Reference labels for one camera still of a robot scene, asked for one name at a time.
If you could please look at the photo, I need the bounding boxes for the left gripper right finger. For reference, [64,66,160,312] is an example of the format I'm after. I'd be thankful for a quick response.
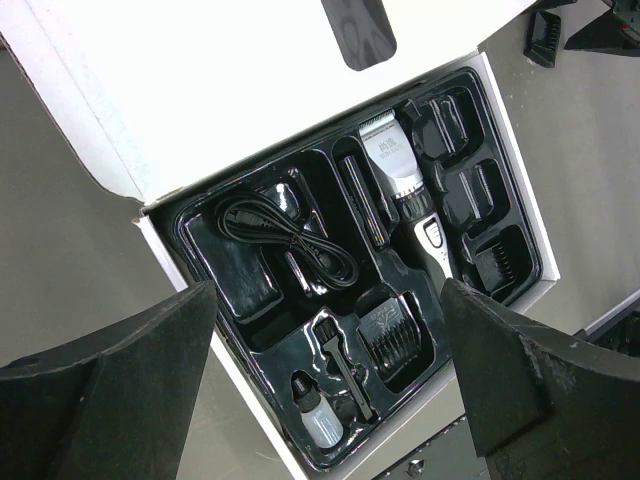
[441,279,639,479]

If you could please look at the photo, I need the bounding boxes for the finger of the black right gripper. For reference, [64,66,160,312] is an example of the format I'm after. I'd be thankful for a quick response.
[564,0,639,56]

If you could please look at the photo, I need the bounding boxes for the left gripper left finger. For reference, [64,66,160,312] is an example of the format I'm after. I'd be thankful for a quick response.
[1,281,218,479]

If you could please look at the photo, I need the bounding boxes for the black clipper comb guard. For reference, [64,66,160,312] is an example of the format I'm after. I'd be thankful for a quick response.
[475,243,515,292]
[358,298,421,380]
[523,11,561,68]

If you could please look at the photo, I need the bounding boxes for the small oil bottle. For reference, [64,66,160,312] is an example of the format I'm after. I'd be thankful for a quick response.
[291,372,344,450]

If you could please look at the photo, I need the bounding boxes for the black cleaning brush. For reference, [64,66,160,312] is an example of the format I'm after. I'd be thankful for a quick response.
[314,317,374,422]

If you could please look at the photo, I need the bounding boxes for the black charging cable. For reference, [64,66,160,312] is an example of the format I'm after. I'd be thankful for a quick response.
[213,194,360,291]

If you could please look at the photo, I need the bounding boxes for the silver hair clipper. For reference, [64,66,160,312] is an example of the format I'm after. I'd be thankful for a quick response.
[359,110,453,288]

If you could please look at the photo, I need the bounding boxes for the white cardboard box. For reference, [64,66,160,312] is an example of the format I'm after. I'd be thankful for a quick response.
[0,0,560,480]

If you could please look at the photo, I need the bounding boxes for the black plastic tray insert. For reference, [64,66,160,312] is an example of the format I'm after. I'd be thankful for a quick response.
[150,66,542,478]

